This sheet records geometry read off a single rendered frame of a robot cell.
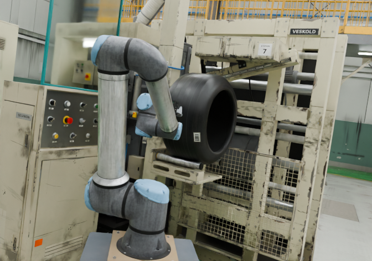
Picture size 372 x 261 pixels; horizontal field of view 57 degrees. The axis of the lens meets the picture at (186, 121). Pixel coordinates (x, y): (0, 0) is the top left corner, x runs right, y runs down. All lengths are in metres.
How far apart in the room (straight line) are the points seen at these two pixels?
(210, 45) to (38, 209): 1.57
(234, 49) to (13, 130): 1.51
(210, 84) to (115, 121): 0.92
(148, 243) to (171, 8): 1.61
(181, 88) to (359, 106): 9.62
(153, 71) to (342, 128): 10.29
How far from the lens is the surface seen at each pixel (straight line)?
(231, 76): 2.59
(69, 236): 2.45
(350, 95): 11.45
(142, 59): 1.23
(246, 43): 2.44
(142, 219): 1.43
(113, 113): 1.31
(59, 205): 2.30
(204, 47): 2.58
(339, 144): 11.35
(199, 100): 2.03
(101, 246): 1.65
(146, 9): 2.99
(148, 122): 1.73
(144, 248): 1.45
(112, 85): 1.28
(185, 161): 2.20
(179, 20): 2.45
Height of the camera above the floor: 1.28
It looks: 3 degrees down
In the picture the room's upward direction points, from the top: 8 degrees clockwise
